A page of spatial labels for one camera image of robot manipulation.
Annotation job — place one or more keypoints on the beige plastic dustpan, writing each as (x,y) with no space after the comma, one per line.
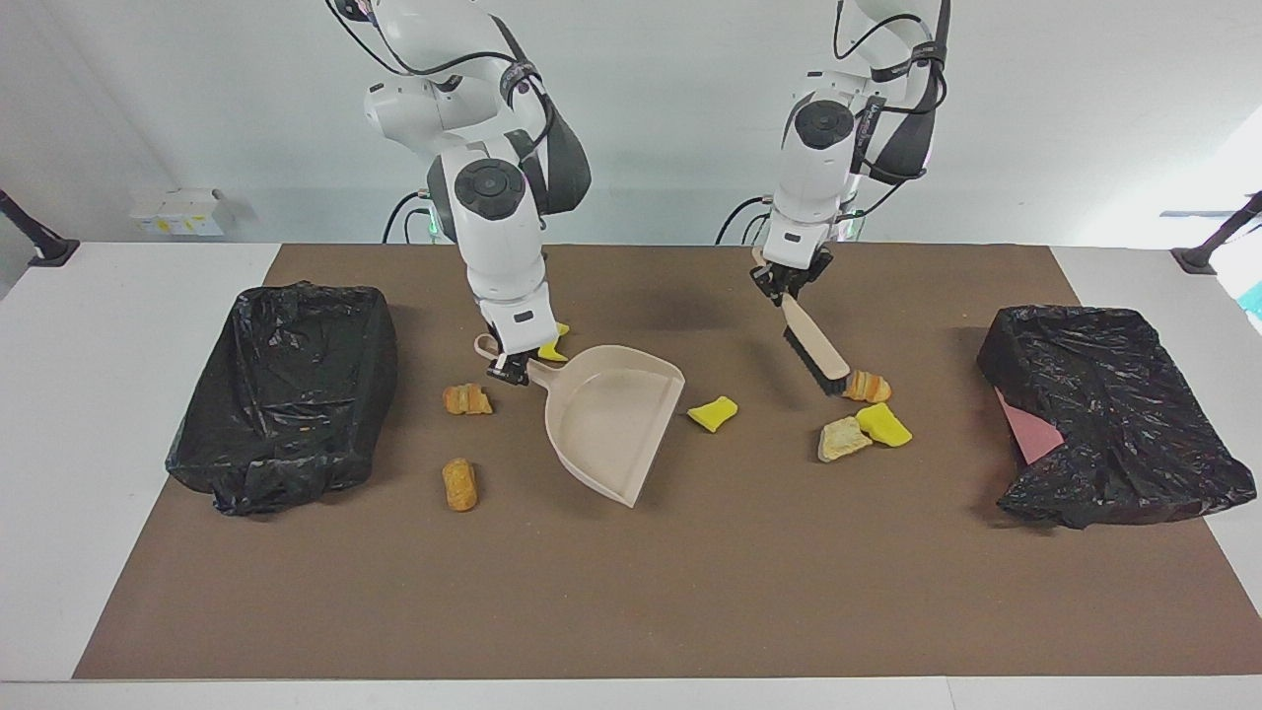
(611,414)

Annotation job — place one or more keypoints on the black stand leg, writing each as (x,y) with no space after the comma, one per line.
(1198,258)
(44,248)

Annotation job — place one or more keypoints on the pale toast bread piece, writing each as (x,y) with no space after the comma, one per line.
(841,440)

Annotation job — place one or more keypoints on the brown bread roll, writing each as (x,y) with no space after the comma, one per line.
(459,485)

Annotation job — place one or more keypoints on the yellow sponge chunk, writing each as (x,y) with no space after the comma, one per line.
(886,426)

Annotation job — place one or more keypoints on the orange striped croissant piece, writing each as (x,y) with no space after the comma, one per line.
(466,399)

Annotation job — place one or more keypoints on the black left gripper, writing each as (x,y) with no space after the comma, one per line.
(799,271)

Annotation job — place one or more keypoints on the beige hand brush black bristles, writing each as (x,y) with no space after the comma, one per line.
(816,350)

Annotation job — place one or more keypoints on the black bag over pink bin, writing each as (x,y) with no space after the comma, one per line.
(1124,414)

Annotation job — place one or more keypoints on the white cardboard box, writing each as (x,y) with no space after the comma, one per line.
(177,212)

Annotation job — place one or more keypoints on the yellow sponge with green side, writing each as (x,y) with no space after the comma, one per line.
(713,413)

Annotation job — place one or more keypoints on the brown table mat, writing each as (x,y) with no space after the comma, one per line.
(631,592)

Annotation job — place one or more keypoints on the small croissant piece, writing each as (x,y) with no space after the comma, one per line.
(871,387)

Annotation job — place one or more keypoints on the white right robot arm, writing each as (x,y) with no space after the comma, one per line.
(488,187)

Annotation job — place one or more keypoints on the teal object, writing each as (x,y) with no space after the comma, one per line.
(1254,301)

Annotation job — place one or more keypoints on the yellow notched sponge piece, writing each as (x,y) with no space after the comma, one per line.
(554,349)

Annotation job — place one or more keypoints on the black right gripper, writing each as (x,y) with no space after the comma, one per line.
(513,360)

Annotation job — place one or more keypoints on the pink bin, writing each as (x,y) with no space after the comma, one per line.
(1030,434)

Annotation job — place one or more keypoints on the black bag lined bin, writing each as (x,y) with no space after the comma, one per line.
(286,394)

